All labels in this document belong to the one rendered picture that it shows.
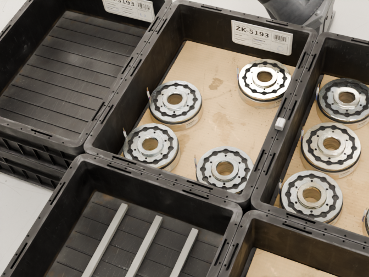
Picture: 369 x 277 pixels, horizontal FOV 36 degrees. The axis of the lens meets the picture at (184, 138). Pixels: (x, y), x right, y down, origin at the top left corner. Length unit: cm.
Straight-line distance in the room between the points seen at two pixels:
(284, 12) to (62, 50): 50
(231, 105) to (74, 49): 38
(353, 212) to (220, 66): 41
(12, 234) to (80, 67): 37
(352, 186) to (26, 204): 65
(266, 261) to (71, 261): 32
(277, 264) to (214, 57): 47
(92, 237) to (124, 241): 6
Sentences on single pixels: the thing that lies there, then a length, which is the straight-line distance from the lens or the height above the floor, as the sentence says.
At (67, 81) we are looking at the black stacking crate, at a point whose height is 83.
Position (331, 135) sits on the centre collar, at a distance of 104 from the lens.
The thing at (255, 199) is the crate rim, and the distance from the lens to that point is 89.
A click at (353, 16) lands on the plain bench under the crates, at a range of 150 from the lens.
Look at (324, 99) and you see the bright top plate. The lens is 110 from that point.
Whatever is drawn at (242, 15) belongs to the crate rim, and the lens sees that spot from 115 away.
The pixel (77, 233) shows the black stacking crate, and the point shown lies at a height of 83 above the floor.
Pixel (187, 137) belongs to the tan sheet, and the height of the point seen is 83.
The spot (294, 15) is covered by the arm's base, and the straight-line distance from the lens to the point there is 130.
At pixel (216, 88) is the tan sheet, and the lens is 115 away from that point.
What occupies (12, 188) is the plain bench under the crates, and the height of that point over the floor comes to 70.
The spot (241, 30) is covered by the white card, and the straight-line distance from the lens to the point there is 116.
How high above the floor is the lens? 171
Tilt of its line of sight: 54 degrees down
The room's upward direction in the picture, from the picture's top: 9 degrees counter-clockwise
